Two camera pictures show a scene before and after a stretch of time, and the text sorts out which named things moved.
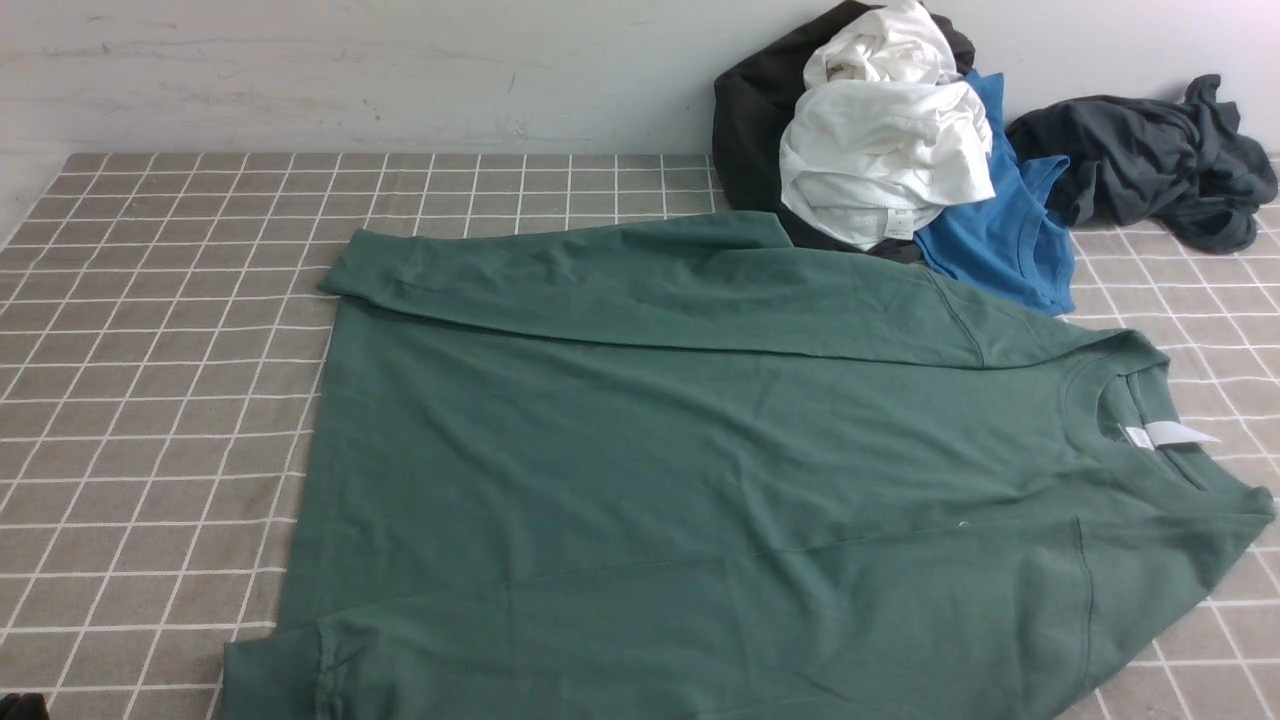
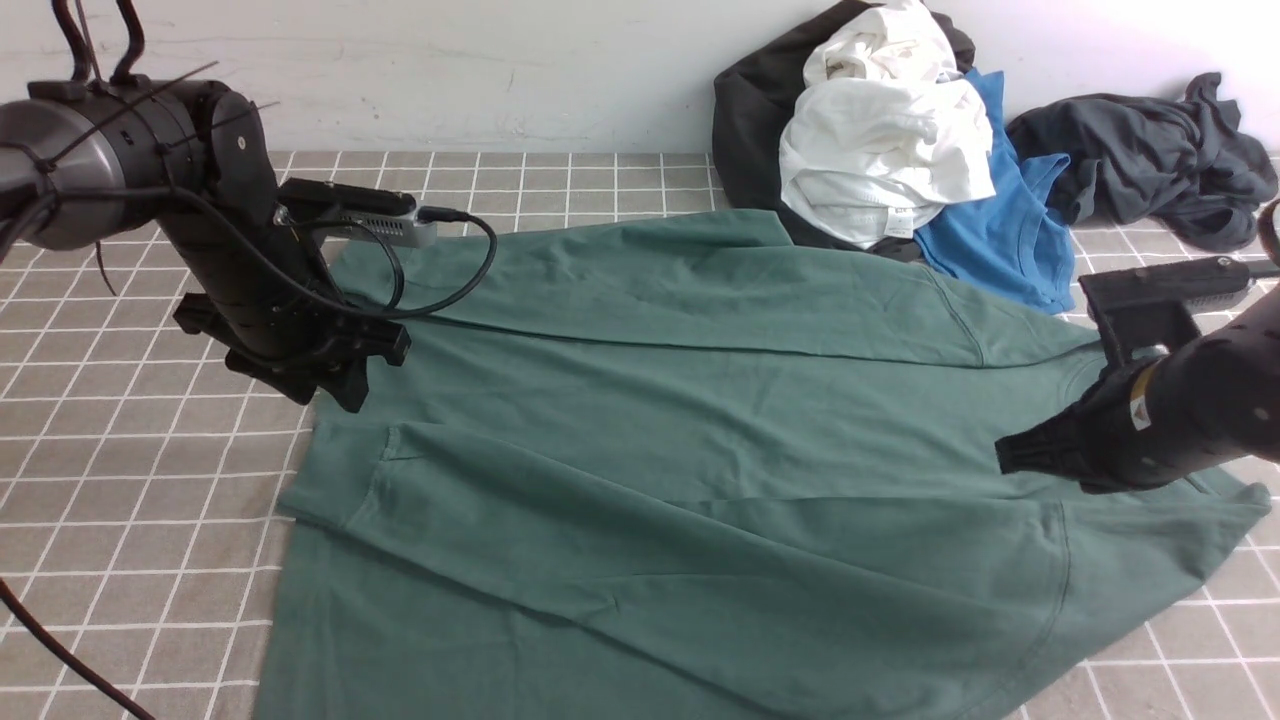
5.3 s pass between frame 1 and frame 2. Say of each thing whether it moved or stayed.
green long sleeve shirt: stayed
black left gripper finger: moved
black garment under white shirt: stayed
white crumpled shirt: stayed
